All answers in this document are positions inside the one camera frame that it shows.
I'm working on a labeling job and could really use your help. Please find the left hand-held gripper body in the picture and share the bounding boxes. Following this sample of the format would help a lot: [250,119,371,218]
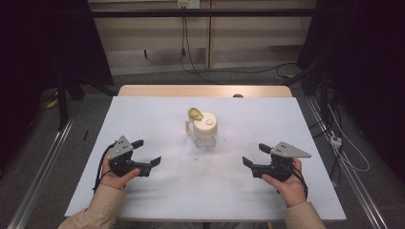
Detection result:
[106,135,153,178]

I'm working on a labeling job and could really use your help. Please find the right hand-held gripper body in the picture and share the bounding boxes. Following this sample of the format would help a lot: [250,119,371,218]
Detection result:
[250,141,312,183]

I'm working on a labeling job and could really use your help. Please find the glass jar with cream lid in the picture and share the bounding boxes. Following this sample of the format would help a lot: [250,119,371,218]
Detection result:
[184,107,220,151]

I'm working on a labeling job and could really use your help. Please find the person's left hand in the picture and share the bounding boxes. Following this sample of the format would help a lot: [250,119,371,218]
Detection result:
[98,148,141,192]

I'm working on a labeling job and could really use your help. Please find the person's right hand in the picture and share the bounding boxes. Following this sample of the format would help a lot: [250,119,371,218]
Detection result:
[261,157,309,209]

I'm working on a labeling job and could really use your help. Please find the white table mat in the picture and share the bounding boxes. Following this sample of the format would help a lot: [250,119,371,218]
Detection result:
[64,95,348,223]

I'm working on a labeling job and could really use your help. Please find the black metal stand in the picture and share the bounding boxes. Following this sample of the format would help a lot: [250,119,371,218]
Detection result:
[54,73,88,132]

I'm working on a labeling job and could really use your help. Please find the wooden table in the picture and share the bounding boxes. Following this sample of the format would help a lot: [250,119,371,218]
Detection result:
[117,84,293,98]

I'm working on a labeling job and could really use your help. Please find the dark curtain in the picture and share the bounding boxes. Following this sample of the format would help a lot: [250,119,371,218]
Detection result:
[296,0,405,185]
[0,0,115,173]

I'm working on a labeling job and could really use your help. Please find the black horizontal bar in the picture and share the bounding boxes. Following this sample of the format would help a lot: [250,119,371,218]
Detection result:
[88,8,319,19]

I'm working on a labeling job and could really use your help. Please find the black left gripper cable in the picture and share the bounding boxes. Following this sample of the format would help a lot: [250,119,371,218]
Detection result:
[92,142,117,194]

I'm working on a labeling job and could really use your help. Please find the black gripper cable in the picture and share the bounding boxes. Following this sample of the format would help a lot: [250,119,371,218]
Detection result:
[291,167,309,200]
[92,142,117,194]

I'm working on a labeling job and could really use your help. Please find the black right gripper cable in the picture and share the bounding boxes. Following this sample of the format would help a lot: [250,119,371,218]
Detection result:
[291,167,309,200]

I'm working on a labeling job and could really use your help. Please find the metal floor rail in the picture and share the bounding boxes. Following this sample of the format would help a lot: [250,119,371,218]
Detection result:
[5,104,82,229]
[305,96,390,229]

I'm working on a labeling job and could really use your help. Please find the white floor cable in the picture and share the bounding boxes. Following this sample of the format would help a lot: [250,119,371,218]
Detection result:
[327,104,371,174]

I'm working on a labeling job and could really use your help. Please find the black floor cable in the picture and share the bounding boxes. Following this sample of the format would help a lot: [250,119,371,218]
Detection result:
[190,62,299,77]

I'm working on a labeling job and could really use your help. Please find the black hanging wall cables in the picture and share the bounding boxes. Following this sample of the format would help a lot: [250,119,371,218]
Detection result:
[179,7,224,86]

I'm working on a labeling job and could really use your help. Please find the white wall outlet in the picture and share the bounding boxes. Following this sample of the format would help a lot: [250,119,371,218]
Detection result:
[177,0,202,10]

